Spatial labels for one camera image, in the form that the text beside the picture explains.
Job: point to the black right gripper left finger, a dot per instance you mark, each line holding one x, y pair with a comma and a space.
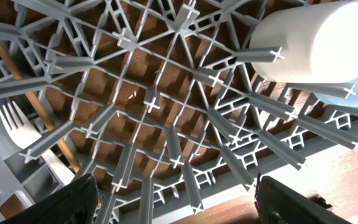
75, 203

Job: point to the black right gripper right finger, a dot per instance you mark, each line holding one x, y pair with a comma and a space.
277, 203

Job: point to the wooden chopstick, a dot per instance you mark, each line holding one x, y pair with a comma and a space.
36, 105

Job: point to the white plastic fork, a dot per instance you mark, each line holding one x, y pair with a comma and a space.
23, 134

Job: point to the small white cup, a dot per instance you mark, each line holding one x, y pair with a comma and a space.
319, 43

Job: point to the grey dishwasher rack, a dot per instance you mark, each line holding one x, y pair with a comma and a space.
156, 101

